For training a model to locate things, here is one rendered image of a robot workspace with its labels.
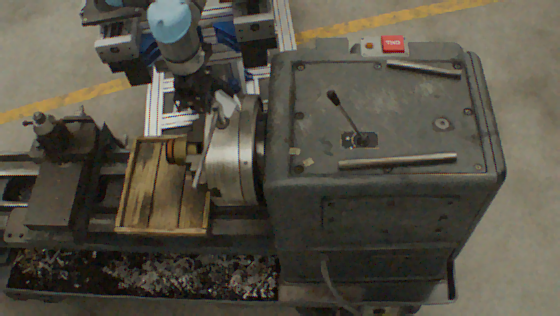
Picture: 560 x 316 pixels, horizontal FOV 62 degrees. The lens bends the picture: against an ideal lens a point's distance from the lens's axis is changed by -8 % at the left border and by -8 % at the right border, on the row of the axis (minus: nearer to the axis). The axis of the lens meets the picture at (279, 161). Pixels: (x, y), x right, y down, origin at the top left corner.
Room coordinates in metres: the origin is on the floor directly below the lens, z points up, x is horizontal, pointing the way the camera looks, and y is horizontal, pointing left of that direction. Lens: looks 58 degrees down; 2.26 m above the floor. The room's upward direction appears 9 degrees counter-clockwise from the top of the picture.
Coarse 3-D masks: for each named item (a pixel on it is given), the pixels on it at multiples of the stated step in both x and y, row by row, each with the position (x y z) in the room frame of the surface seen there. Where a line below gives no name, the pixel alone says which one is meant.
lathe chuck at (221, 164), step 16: (240, 96) 0.88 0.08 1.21; (208, 128) 0.77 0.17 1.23; (224, 128) 0.76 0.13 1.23; (224, 144) 0.72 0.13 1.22; (208, 160) 0.70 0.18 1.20; (224, 160) 0.69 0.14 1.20; (208, 176) 0.67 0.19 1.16; (224, 176) 0.66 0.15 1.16; (224, 192) 0.64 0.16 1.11; (240, 192) 0.64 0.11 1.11
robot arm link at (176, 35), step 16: (160, 0) 0.71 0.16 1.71; (176, 0) 0.70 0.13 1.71; (160, 16) 0.67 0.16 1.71; (176, 16) 0.66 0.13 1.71; (192, 16) 0.70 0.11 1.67; (160, 32) 0.66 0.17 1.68; (176, 32) 0.65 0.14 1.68; (192, 32) 0.68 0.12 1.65; (160, 48) 0.67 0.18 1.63; (176, 48) 0.66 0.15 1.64; (192, 48) 0.67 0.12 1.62
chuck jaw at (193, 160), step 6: (186, 156) 0.78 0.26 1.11; (192, 156) 0.78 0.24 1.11; (198, 156) 0.78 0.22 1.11; (186, 162) 0.76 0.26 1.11; (192, 162) 0.76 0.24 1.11; (198, 162) 0.75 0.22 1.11; (192, 168) 0.73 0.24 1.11; (204, 168) 0.73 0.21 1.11; (192, 174) 0.72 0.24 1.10; (204, 174) 0.71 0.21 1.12; (204, 180) 0.69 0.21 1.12; (198, 186) 0.68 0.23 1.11; (204, 186) 0.67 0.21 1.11; (210, 192) 0.66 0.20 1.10; (216, 192) 0.65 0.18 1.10
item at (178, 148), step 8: (184, 136) 0.85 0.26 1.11; (168, 144) 0.82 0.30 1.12; (176, 144) 0.82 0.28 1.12; (184, 144) 0.81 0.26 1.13; (192, 144) 0.82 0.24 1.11; (200, 144) 0.84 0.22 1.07; (168, 152) 0.80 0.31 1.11; (176, 152) 0.80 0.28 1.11; (184, 152) 0.79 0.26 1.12; (192, 152) 0.79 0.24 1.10; (200, 152) 0.82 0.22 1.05; (168, 160) 0.79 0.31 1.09; (176, 160) 0.78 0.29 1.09; (184, 160) 0.78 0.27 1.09
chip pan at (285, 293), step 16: (0, 272) 0.76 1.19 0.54; (288, 288) 0.54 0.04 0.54; (304, 288) 0.53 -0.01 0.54; (320, 288) 0.52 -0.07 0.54; (336, 288) 0.51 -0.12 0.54; (352, 288) 0.50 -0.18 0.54; (368, 288) 0.49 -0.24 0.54; (384, 288) 0.48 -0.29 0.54; (400, 288) 0.46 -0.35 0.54; (416, 288) 0.45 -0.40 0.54; (432, 288) 0.44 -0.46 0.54; (448, 288) 0.43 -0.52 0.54
